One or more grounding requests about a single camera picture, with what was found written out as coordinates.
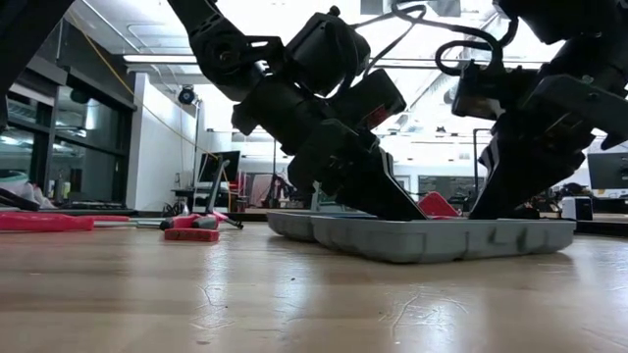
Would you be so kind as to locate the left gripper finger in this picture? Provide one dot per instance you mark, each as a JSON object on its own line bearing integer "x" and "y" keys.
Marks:
{"x": 382, "y": 196}

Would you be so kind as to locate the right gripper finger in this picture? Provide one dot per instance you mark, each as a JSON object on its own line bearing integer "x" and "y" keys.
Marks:
{"x": 515, "y": 191}

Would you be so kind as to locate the grey plastic tool case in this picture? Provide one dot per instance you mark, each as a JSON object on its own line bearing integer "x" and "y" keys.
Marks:
{"x": 441, "y": 242}

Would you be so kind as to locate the red bit holder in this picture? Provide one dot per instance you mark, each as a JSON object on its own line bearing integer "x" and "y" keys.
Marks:
{"x": 191, "y": 235}

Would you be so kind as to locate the black background robot arm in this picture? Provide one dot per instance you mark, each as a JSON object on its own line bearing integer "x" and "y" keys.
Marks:
{"x": 282, "y": 188}

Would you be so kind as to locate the white black small box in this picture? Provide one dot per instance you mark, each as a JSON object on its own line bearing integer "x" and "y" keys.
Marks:
{"x": 579, "y": 208}

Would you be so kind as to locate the black wide monitor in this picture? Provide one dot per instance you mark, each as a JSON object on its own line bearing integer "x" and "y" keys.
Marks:
{"x": 608, "y": 169}

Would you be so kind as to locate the black monitor on stand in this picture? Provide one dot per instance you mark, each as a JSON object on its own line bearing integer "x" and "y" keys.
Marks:
{"x": 221, "y": 166}

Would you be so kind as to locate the grey angled stand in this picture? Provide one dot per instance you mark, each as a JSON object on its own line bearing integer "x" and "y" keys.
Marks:
{"x": 217, "y": 188}

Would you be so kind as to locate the long ceiling light strip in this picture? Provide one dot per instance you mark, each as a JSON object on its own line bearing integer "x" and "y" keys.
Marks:
{"x": 162, "y": 58}

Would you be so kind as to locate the white green bundle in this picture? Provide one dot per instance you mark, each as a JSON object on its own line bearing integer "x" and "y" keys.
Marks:
{"x": 19, "y": 188}

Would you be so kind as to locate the black round hanging camera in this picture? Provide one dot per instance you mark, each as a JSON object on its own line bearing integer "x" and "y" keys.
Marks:
{"x": 186, "y": 95}

